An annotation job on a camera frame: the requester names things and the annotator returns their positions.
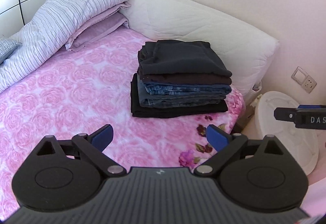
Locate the wall socket plate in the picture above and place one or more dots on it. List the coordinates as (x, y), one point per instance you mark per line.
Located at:
(304, 79)

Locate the dark green sweatshirt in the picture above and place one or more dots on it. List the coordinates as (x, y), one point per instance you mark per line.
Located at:
(178, 57)

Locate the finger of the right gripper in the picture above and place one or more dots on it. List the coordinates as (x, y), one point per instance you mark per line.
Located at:
(304, 116)

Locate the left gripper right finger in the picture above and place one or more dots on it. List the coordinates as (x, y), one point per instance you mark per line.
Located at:
(232, 148)

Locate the blue folded jeans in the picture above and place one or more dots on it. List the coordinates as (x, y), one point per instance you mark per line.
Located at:
(170, 96)

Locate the striped white duvet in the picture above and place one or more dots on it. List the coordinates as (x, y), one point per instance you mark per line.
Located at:
(50, 28)

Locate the white round stool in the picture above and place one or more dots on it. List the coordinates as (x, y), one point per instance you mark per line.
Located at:
(302, 144)

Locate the purple pillow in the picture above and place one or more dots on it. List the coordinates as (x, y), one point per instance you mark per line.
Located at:
(98, 27)

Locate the white headboard cushion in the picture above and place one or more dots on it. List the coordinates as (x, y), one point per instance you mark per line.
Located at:
(245, 50)

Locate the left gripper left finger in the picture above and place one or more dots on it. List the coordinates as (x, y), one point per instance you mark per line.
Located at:
(82, 155)

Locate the pink rose blanket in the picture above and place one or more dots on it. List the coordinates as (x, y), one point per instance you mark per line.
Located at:
(81, 92)

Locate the dark maroon folded garment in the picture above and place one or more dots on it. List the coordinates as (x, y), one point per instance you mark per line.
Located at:
(184, 78)

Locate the blue checkered pillow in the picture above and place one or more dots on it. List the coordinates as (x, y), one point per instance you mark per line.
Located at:
(7, 47)

